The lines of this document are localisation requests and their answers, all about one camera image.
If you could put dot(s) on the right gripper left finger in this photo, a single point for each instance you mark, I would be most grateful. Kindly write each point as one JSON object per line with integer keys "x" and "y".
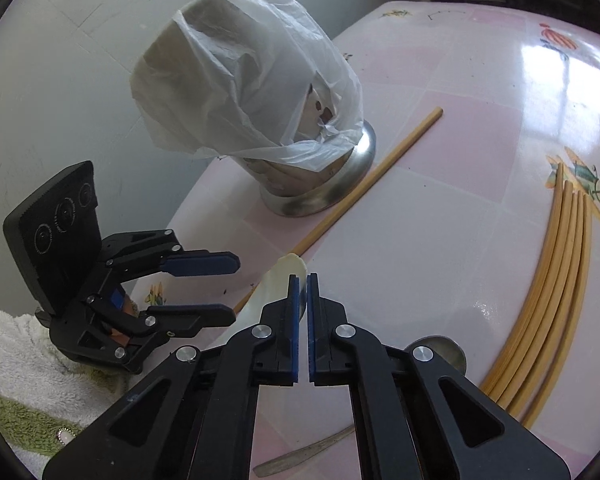
{"x": 191, "y": 417}

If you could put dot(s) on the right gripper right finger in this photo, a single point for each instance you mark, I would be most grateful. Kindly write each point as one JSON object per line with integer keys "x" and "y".
{"x": 416, "y": 416}

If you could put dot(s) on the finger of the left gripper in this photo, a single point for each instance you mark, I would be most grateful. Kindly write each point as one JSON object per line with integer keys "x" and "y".
{"x": 200, "y": 263}
{"x": 187, "y": 321}

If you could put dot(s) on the small steel spoon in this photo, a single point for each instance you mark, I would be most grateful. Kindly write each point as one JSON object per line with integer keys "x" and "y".
{"x": 444, "y": 346}

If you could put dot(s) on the cream ceramic spoon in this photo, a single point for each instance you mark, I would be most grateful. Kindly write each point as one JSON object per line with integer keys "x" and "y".
{"x": 272, "y": 287}

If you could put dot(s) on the bamboo chopstick five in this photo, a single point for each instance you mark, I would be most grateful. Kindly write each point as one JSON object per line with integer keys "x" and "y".
{"x": 546, "y": 387}

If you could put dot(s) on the bamboo chopstick one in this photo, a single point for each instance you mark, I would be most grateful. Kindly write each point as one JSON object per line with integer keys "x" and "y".
{"x": 506, "y": 355}

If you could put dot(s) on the single bamboo chopstick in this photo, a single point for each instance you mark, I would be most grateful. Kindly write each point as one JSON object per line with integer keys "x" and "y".
{"x": 366, "y": 184}

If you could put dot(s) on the bamboo chopstick four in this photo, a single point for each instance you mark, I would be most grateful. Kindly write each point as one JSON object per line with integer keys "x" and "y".
{"x": 540, "y": 369}

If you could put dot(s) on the bamboo chopstick three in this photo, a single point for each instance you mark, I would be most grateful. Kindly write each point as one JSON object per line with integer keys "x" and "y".
{"x": 535, "y": 337}

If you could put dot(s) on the left forearm white sleeve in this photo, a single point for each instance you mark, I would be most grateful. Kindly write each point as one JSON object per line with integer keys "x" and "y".
{"x": 46, "y": 399}

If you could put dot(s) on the person left hand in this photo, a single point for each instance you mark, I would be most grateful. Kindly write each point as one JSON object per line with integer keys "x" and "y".
{"x": 128, "y": 310}

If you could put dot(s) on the steel utensil holder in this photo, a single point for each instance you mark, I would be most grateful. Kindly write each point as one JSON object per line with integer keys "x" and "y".
{"x": 293, "y": 192}

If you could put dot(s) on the white plastic bag liner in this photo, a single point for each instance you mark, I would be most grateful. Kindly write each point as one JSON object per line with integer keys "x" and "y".
{"x": 250, "y": 79}

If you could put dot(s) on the pink floral tablecloth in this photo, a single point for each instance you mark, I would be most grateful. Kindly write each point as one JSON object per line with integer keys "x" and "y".
{"x": 447, "y": 242}

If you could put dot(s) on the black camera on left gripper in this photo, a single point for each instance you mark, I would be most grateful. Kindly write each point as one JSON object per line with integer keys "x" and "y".
{"x": 54, "y": 238}

